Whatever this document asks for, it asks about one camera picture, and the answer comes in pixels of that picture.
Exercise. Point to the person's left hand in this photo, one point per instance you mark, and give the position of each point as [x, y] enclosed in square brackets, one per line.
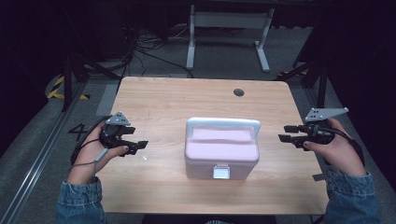
[90, 155]

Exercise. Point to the aluminium floor rail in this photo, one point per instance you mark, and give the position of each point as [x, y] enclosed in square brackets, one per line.
[40, 155]

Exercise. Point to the pink white storage box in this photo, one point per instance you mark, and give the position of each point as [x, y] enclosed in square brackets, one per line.
[221, 152]

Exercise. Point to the black tripod stand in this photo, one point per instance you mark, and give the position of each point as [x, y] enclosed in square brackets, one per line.
[322, 81]
[67, 77]

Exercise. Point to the white metal table frame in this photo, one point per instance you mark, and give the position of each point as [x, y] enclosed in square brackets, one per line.
[230, 20]

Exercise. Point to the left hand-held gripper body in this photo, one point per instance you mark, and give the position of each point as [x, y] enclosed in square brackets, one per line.
[113, 137]

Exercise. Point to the person's right hand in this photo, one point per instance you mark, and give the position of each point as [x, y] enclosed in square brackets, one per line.
[339, 155]

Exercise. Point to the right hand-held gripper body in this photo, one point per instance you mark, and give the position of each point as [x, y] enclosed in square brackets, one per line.
[317, 135]

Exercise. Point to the small grey tape piece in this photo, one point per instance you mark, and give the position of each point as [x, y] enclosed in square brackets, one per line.
[319, 177]

